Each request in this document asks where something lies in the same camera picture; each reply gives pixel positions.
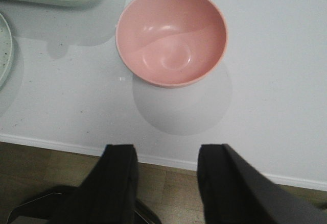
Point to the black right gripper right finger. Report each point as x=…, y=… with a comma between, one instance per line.
x=232, y=191

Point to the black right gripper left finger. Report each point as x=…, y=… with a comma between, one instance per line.
x=108, y=193

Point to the mint green round plate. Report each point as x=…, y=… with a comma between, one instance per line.
x=6, y=45

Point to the pink plastic bowl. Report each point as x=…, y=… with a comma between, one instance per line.
x=171, y=43

